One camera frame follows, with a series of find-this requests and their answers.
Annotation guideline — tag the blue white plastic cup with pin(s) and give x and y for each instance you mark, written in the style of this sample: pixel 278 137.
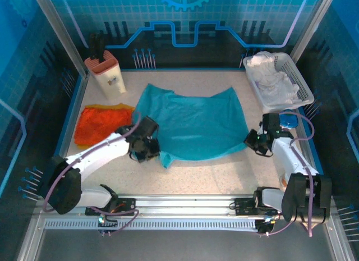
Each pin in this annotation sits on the blue white plastic cup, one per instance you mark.
pixel 290 121

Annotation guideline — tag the yellow t-shirt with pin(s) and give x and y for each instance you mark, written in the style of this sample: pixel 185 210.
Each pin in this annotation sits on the yellow t-shirt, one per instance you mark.
pixel 112 106

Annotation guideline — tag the small controller board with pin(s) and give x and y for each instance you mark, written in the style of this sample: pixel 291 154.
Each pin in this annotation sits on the small controller board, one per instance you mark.
pixel 265 226
pixel 104 220

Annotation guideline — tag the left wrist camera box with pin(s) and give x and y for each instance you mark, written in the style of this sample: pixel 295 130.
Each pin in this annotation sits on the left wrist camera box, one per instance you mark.
pixel 147 126

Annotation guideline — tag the teal t-shirt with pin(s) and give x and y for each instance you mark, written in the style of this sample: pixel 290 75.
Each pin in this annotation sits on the teal t-shirt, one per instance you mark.
pixel 193 123

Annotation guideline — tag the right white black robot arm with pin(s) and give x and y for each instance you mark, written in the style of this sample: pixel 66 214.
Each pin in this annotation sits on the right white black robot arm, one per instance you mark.
pixel 289 157

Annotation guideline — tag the small right controller board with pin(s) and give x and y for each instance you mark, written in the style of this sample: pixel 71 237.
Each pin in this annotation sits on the small right controller board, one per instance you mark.
pixel 265 226

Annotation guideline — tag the white plastic laundry basket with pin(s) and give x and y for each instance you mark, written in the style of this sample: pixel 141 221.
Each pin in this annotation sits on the white plastic laundry basket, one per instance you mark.
pixel 297 73

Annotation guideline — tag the orange t-shirt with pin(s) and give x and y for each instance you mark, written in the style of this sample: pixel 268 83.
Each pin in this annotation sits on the orange t-shirt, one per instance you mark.
pixel 98 126

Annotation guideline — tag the white crumpled t-shirt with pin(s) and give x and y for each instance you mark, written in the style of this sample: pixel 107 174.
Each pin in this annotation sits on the white crumpled t-shirt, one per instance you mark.
pixel 262 61
pixel 277 87

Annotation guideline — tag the small left controller board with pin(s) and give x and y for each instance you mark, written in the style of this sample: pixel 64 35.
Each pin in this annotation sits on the small left controller board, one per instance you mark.
pixel 104 220

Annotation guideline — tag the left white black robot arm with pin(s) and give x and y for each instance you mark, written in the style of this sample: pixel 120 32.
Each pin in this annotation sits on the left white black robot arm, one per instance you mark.
pixel 98 153

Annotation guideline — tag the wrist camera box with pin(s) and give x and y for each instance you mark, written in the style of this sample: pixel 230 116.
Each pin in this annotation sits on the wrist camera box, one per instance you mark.
pixel 271 122
pixel 147 126

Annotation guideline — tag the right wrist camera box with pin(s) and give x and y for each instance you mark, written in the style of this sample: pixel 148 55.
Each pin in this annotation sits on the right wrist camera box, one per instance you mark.
pixel 271 122

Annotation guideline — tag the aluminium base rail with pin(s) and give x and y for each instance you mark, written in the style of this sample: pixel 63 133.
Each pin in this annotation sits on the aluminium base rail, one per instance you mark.
pixel 182 202

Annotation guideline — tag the aluminium frame post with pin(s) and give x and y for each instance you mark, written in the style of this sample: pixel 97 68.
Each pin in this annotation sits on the aluminium frame post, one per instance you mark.
pixel 311 25
pixel 56 25

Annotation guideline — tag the cream pink knife block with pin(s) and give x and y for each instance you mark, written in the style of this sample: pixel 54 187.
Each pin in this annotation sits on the cream pink knife block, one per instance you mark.
pixel 109 78

